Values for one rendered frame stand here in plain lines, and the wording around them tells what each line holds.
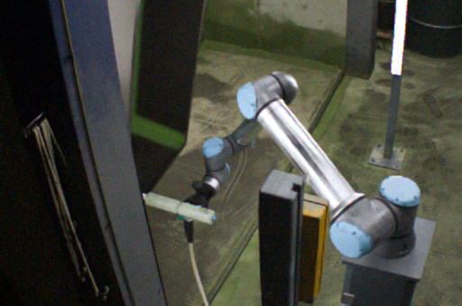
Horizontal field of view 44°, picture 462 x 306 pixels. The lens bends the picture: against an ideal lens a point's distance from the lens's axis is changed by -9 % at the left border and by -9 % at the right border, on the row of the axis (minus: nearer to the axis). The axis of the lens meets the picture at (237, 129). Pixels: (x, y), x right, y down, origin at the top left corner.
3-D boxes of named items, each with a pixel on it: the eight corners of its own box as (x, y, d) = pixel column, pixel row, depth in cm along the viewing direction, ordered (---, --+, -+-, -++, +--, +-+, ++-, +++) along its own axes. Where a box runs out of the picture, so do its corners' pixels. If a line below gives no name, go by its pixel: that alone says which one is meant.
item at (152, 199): (217, 245, 261) (216, 207, 248) (213, 252, 258) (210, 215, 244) (121, 214, 277) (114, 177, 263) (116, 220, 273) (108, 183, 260)
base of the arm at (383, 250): (420, 228, 222) (423, 210, 216) (409, 264, 208) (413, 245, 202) (374, 217, 228) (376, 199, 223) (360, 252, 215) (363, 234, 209)
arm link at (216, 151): (218, 132, 274) (221, 154, 281) (197, 142, 269) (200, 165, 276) (231, 141, 268) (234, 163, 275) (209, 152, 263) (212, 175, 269)
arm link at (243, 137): (296, 57, 226) (239, 129, 285) (271, 69, 221) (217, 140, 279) (313, 83, 224) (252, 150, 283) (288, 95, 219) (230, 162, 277)
